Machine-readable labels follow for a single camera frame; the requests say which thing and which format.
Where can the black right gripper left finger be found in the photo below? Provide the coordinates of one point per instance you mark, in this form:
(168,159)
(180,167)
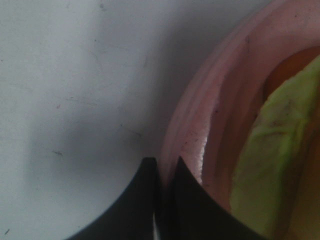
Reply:
(131,216)

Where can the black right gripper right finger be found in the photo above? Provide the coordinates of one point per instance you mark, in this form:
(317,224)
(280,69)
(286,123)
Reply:
(198,216)

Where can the white bread sandwich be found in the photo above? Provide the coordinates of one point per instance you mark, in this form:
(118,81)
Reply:
(268,170)

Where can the pink round plate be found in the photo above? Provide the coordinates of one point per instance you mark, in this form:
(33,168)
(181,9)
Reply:
(218,107)

